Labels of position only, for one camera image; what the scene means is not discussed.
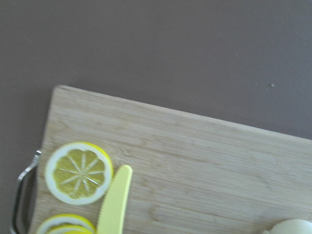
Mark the lemon slice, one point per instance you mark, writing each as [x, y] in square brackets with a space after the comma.
[78, 173]

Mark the stacked lemon slices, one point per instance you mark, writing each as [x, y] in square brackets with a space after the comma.
[63, 223]

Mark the white steamed bun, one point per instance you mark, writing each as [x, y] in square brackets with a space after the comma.
[291, 226]

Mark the wooden cutting board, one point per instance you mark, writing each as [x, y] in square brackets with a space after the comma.
[191, 174]

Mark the yellow plastic knife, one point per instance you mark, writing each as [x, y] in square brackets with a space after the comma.
[112, 212]

